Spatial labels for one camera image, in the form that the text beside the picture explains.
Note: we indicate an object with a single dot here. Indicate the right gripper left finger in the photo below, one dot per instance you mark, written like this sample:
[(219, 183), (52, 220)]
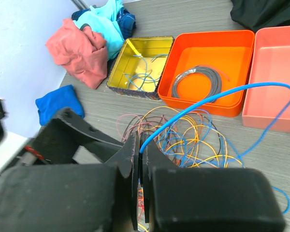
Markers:
[(100, 197)]

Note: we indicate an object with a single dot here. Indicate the salmon pink cloth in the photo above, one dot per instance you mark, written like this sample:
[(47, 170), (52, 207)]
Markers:
[(81, 52)]

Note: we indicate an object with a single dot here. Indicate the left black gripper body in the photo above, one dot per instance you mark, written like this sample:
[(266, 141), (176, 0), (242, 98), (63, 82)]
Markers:
[(58, 141)]

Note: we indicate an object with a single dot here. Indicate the orange square tray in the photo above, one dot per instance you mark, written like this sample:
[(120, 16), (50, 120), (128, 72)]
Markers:
[(202, 64)]

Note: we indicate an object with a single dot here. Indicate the royal blue cloth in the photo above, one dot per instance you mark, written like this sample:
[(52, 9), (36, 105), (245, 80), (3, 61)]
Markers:
[(56, 100)]

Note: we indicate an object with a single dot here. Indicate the salmon pink square tray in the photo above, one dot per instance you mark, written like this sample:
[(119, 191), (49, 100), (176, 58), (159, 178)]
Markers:
[(271, 63)]

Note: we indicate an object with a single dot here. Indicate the gold tin box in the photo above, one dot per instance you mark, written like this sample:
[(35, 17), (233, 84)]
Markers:
[(137, 70)]

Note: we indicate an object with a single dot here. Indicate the black cloth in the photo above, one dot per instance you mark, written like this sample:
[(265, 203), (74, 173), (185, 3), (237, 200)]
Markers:
[(257, 14)]

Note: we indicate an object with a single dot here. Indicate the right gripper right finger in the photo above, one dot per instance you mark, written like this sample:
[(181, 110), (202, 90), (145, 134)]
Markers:
[(205, 199)]

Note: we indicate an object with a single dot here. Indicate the blue plaid cloth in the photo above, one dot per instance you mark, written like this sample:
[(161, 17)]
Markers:
[(126, 22)]

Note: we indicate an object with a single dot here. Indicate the cyan cloth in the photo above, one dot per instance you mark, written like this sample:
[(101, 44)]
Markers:
[(103, 20)]

